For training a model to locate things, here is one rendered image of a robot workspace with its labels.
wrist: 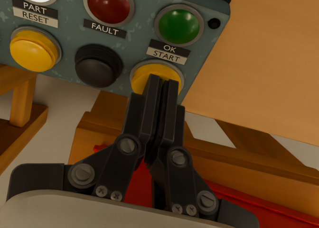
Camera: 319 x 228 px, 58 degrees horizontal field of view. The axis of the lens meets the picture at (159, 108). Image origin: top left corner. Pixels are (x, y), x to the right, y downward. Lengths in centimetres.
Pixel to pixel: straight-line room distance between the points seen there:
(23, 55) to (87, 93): 98
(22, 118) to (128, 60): 82
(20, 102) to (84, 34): 81
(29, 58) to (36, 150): 112
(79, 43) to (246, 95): 12
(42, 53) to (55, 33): 1
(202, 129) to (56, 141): 60
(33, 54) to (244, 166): 28
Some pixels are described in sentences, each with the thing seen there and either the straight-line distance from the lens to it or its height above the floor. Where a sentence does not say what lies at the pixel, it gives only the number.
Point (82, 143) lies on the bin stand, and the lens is 33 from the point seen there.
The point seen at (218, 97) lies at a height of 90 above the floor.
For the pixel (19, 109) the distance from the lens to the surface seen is 97.
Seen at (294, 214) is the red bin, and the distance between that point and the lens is 40.
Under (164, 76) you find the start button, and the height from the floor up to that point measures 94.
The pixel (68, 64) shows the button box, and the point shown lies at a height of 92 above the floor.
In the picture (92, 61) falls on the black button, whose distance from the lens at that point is 16.
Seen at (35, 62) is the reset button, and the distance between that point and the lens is 17.
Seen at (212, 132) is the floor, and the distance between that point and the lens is 123.
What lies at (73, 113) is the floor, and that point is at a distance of 118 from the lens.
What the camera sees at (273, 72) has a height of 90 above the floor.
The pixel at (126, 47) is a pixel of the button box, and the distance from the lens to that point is 16.
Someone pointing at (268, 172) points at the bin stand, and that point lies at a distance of 38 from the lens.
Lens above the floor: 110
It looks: 72 degrees down
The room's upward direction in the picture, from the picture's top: 166 degrees clockwise
